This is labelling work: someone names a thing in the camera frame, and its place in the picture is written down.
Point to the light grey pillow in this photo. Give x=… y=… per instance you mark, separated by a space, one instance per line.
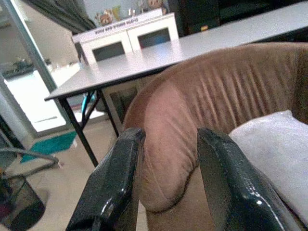
x=274 y=154

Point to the teal floor mat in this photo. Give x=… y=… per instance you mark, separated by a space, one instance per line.
x=51 y=145

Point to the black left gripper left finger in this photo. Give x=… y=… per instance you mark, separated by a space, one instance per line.
x=108 y=183

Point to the black mesh waste bin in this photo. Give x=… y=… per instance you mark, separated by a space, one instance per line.
x=18 y=202

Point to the grey folding table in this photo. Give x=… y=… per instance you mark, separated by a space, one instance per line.
x=168 y=55

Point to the white cabinet with glass doors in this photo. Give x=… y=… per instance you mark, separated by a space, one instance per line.
x=130 y=41

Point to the brown fabric sofa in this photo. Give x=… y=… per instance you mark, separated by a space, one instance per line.
x=216 y=96

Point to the dark curtain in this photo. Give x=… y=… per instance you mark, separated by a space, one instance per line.
x=65 y=14

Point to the glass sliding door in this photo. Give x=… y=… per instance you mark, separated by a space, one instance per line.
x=26 y=67

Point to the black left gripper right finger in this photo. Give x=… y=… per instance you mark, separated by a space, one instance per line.
x=231 y=183

